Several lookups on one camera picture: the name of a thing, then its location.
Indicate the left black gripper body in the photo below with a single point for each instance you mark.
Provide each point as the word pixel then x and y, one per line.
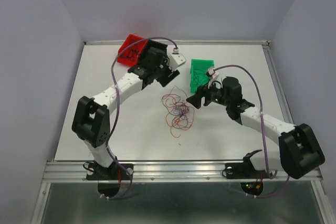
pixel 163 74

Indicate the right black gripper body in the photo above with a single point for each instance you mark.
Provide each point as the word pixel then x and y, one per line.
pixel 211 95

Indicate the green plastic bin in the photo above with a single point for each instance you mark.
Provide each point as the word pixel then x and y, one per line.
pixel 198 73

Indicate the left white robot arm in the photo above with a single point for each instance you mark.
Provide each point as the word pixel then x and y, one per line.
pixel 91 121

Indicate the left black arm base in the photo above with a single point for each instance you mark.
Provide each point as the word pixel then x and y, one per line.
pixel 97 172

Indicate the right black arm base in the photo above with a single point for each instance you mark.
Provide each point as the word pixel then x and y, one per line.
pixel 242 171

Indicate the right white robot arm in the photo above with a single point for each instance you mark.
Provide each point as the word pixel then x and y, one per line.
pixel 299 151

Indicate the black plastic bin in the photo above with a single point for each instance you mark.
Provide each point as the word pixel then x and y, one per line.
pixel 153 55

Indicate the red plastic bin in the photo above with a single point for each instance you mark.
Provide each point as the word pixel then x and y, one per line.
pixel 129 52

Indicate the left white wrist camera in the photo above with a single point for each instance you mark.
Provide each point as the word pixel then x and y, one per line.
pixel 176 60

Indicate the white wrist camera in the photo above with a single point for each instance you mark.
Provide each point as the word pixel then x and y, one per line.
pixel 212 75
pixel 176 60

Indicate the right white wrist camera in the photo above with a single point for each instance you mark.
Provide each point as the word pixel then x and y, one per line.
pixel 212 75

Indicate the aluminium front rail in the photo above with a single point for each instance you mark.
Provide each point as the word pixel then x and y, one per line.
pixel 146 172

